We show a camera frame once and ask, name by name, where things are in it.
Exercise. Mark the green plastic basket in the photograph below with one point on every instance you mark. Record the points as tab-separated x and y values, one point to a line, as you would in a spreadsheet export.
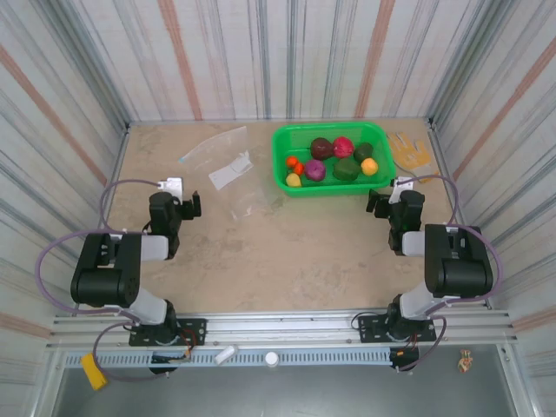
286	139

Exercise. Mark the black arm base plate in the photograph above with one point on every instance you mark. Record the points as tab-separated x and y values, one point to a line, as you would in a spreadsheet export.
195	330
369	326

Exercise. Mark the yellow block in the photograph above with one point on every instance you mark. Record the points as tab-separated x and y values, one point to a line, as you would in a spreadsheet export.
93	371

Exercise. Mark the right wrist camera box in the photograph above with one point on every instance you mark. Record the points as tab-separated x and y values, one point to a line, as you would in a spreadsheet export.
400	187

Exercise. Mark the small red toy fruit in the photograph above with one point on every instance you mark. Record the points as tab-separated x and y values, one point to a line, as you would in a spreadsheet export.
299	167

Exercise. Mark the pink-red toy fruit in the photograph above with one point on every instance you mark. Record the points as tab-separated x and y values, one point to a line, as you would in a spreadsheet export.
343	147

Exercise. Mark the large green toy pepper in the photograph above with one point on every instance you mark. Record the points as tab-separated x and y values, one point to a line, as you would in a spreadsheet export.
345	169

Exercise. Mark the small dark green toy pepper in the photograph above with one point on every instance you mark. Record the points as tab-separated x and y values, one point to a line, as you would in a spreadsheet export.
362	153

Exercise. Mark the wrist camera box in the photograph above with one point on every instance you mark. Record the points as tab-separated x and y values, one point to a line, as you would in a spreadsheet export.
174	184
400	187

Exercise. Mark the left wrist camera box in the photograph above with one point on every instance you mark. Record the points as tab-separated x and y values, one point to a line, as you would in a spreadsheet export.
174	184

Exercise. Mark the white cylinder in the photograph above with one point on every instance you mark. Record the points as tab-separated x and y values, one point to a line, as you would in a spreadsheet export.
226	354

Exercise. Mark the dark red toy fruit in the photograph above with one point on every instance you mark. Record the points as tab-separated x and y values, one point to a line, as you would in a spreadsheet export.
321	148

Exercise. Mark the aluminium mounting rail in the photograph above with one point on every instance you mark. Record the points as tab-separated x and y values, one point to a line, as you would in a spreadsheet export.
278	330

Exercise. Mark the yellow toy lemon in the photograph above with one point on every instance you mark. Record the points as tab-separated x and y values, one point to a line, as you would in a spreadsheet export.
293	180

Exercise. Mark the orange-red toy tomato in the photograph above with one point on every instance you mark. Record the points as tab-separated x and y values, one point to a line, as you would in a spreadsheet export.
290	161

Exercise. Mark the small colourful toy figure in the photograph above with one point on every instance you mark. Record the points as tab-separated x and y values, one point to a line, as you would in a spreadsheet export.
465	362

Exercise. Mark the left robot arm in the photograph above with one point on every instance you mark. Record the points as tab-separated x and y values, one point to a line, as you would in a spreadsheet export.
130	256

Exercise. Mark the orange-yellow toy fruit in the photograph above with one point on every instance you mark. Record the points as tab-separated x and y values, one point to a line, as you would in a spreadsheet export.
369	166

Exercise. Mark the yellow work glove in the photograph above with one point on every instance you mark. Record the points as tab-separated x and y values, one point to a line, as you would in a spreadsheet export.
408	156

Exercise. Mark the clear zip-top bag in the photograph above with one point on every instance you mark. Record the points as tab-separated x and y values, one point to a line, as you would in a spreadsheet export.
217	150

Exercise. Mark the white round cap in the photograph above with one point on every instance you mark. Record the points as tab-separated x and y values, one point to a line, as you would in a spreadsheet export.
271	359

